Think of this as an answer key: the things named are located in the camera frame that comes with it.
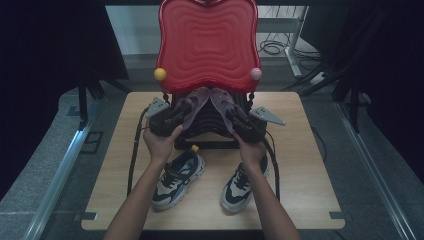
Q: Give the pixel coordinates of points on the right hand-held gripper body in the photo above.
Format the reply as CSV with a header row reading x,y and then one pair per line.
x,y
255,128

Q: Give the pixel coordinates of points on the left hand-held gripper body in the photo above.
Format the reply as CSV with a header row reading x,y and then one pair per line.
x,y
160,120

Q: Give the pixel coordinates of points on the purple sandal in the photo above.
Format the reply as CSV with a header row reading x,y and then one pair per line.
x,y
198,100
221,100

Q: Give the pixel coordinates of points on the navy and white sneaker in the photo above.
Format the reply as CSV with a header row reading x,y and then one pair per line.
x,y
235,193
181,168

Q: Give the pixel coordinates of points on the red and black shoe rack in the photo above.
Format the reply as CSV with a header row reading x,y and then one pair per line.
x,y
208,43

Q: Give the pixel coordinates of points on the person's right hand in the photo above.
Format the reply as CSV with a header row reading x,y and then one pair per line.
x,y
250,151

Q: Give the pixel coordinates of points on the person's left hand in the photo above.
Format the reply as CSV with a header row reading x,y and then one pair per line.
x,y
161,145

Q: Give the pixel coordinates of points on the black metal stand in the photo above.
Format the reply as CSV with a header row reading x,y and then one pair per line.
x,y
355,100
83,100

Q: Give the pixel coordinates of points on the white power strip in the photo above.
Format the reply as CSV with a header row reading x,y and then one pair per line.
x,y
317,77

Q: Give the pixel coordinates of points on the dark curtain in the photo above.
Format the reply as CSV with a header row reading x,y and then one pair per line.
x,y
390,66
50,66

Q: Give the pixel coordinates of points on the white metal desk frame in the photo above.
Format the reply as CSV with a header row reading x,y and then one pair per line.
x,y
295,43

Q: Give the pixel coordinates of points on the aluminium rail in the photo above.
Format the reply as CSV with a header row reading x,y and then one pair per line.
x,y
373,166
56,183

